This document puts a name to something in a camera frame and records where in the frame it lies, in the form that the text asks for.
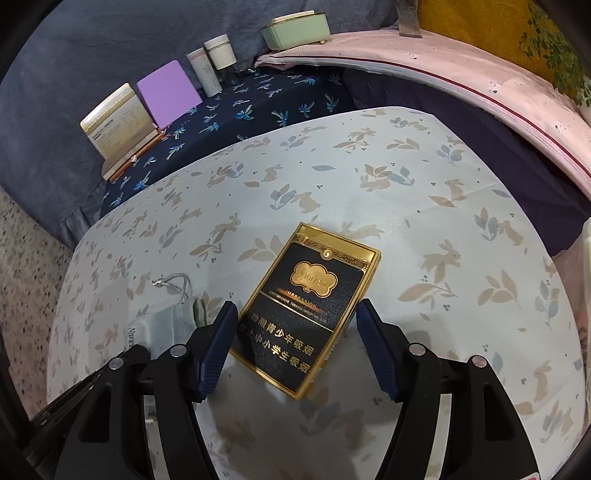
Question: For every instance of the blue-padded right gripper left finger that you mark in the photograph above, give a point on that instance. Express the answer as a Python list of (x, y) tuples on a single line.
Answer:
[(108, 439)]

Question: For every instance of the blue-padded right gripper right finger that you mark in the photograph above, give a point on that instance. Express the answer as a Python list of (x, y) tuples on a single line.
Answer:
[(486, 438)]

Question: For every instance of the grey face mask pouch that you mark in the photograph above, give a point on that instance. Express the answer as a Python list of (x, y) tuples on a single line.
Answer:
[(160, 330)]

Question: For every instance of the black gold cigarette box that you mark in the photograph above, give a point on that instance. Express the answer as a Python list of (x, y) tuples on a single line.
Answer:
[(292, 321)]

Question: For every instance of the white lined trash bin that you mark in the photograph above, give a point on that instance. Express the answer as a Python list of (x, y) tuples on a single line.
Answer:
[(573, 267)]

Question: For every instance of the rabbit print light tablecloth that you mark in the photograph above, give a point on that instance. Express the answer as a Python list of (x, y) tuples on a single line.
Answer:
[(462, 270)]

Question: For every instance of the purple notebook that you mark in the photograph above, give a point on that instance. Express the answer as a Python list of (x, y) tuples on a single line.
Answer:
[(168, 93)]

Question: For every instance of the blue grey backdrop cloth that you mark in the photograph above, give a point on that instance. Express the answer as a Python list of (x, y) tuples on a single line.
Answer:
[(82, 51)]

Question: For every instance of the white cosmetic tube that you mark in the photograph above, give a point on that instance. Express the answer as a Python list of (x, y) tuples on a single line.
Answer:
[(202, 67)]

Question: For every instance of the pink dotted cloth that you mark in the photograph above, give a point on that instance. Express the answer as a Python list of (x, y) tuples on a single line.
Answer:
[(520, 99)]

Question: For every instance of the navy floral cloth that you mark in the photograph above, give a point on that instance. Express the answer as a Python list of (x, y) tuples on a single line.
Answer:
[(263, 101)]

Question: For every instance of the green plant in white pot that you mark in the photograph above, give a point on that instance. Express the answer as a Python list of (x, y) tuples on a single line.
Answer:
[(543, 40)]

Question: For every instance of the white cosmetic jar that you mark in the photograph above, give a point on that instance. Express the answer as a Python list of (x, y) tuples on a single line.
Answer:
[(220, 51)]

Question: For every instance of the mustard yellow cloth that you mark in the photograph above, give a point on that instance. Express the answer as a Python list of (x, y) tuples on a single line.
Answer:
[(493, 26)]

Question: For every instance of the glass vase with pink flowers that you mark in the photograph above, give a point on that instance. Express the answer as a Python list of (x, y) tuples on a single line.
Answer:
[(408, 21)]

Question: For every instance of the green tissue box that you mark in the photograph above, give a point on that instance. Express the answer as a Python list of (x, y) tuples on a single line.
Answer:
[(292, 30)]

